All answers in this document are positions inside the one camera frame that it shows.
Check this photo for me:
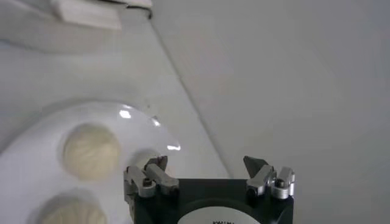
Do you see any round white plate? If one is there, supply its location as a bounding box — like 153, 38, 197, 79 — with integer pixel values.
0, 101, 183, 224

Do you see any dark cooker power cord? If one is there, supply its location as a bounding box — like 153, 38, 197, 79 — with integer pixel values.
126, 3, 153, 19

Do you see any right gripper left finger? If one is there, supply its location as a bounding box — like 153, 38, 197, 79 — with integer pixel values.
123, 155, 180, 212

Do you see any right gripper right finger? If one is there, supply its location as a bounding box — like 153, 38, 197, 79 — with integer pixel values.
243, 155, 296, 200

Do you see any white electric cooker base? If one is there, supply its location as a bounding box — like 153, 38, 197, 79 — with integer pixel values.
50, 0, 153, 31

